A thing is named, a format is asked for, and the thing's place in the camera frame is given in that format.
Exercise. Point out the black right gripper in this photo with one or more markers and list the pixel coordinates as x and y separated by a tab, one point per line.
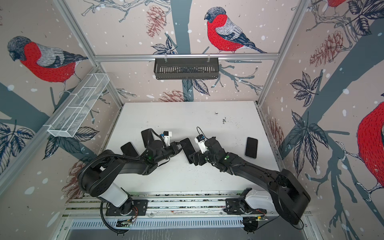
196	159

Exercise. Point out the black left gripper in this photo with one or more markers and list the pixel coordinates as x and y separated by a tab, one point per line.
174	148

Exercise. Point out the phone with black screen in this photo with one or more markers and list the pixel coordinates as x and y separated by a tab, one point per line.
188	149

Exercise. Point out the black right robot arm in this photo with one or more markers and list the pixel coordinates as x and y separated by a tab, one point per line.
289	197

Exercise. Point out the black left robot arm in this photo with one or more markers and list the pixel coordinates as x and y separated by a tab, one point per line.
97	177

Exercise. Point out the phone far left black screen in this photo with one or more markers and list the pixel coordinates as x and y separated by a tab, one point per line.
129	150

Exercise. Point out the phone right side black screen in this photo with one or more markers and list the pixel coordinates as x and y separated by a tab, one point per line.
251	148

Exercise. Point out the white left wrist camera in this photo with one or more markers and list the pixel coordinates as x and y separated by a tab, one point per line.
166	135

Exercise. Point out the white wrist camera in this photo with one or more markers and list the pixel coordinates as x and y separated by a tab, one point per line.
200	140
166	135

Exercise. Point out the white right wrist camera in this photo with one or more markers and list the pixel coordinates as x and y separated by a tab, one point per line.
200	140

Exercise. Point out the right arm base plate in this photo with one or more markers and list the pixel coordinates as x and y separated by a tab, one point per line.
240	207

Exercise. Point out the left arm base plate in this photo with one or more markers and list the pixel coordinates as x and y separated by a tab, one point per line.
132	208

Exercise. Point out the black wall basket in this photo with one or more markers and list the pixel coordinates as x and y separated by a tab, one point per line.
186	69

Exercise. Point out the white wire mesh basket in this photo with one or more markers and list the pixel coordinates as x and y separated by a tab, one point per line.
81	102

